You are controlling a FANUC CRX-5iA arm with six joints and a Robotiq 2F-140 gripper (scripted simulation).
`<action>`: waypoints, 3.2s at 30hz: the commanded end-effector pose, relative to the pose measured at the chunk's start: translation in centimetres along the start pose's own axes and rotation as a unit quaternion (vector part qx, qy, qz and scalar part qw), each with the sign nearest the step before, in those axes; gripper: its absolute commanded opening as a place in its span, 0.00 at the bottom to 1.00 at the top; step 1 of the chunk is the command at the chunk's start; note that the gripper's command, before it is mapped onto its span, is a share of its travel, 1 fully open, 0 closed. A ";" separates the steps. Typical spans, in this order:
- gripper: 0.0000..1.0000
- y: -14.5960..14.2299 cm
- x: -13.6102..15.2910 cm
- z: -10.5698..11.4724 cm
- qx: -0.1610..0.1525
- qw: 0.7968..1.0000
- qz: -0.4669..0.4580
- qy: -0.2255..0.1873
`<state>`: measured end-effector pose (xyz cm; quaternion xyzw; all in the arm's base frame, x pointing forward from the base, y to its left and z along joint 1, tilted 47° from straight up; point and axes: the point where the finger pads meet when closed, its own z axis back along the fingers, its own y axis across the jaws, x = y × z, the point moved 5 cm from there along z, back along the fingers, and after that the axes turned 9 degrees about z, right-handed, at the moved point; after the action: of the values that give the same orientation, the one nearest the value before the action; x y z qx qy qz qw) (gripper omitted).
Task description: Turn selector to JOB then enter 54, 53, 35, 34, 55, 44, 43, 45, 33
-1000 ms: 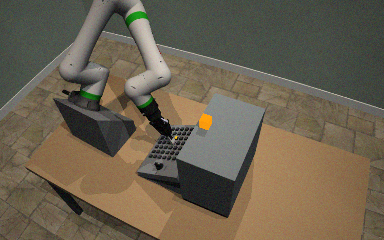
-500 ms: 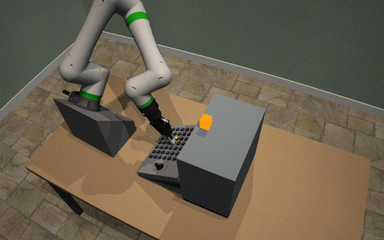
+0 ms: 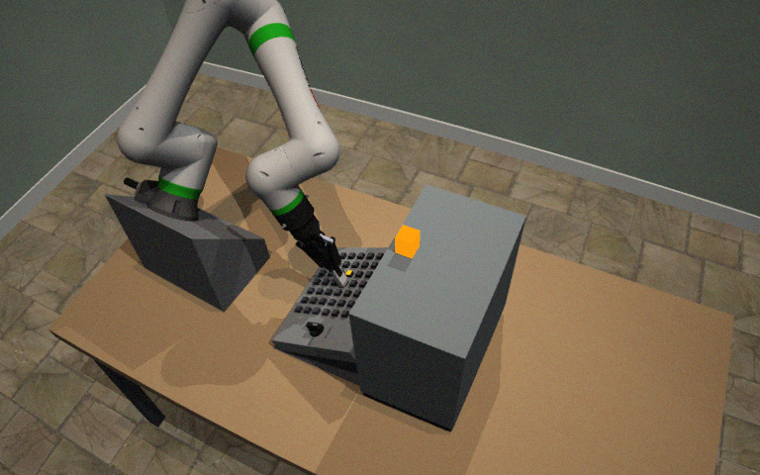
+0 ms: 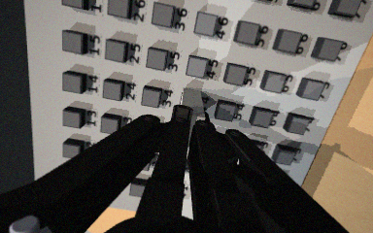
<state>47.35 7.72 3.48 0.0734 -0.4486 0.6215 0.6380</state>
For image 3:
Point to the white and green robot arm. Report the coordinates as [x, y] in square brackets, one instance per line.
[150, 134]

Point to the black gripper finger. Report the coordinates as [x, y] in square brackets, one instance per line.
[331, 256]
[308, 249]

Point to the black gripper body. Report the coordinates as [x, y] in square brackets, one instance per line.
[311, 230]

